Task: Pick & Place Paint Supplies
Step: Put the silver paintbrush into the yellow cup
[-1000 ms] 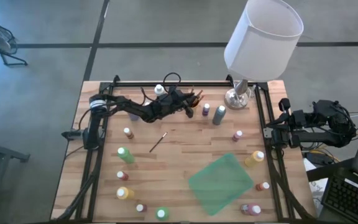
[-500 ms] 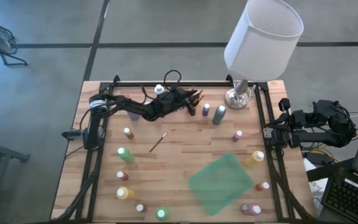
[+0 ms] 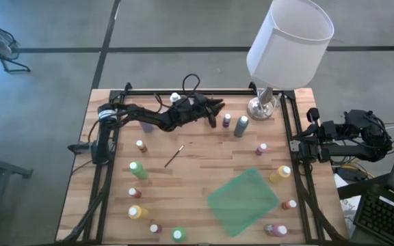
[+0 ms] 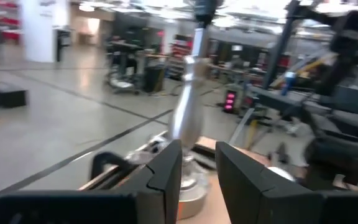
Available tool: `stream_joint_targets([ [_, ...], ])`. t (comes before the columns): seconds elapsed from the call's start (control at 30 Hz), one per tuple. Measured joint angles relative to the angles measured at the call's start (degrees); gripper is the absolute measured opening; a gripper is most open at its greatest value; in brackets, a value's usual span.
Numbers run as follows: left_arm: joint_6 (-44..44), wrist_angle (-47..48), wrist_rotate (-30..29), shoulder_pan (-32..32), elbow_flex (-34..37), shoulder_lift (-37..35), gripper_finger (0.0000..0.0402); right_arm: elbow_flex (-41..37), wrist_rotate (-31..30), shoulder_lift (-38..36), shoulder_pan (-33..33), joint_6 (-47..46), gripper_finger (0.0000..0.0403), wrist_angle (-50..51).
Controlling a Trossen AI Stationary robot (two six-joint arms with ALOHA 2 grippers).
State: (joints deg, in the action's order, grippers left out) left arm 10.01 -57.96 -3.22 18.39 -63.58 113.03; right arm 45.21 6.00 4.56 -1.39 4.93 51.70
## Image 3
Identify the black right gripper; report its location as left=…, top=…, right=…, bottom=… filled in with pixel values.
left=293, top=107, right=343, bottom=163

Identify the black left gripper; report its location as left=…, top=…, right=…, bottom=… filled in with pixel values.
left=183, top=94, right=226, bottom=128

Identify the black-handled paint brush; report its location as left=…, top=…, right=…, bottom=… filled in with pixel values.
left=163, top=144, right=185, bottom=169

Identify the large slate blue paint bottle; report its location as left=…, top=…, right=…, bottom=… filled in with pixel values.
left=233, top=115, right=250, bottom=139

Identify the large yellow paint bottle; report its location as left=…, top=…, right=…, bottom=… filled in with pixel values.
left=127, top=204, right=150, bottom=220
left=269, top=165, right=292, bottom=185

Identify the large lavender paint bottle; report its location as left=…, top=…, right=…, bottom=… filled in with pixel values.
left=139, top=121, right=154, bottom=134

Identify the small yellow paint bottle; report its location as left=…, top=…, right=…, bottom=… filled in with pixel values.
left=135, top=139, right=148, bottom=154

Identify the large green paint bottle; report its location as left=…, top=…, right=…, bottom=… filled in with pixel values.
left=171, top=227, right=187, bottom=243
left=129, top=161, right=149, bottom=181

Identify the large red paint bottle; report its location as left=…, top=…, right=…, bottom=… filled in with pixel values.
left=264, top=223, right=289, bottom=238

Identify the black power adapter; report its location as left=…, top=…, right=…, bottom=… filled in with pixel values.
left=336, top=165, right=369, bottom=182

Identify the dark office desk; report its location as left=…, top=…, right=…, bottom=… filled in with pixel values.
left=337, top=172, right=394, bottom=246

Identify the white paper sheet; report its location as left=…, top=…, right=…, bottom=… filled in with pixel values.
left=333, top=173, right=360, bottom=240

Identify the teal translucent plastic bin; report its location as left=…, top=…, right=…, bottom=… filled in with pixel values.
left=207, top=167, right=282, bottom=238

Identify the black computer keyboard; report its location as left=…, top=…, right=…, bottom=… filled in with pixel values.
left=353, top=191, right=394, bottom=246

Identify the grey side table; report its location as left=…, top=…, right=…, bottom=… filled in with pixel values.
left=0, top=150, right=34, bottom=246

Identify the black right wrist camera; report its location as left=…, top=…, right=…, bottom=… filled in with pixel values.
left=321, top=120, right=339, bottom=139

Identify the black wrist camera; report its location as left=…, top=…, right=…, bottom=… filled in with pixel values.
left=321, top=120, right=339, bottom=139
left=179, top=96, right=198, bottom=112

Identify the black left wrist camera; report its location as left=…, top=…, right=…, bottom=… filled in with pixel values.
left=179, top=96, right=198, bottom=112

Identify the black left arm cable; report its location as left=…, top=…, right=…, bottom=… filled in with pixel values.
left=154, top=72, right=202, bottom=113

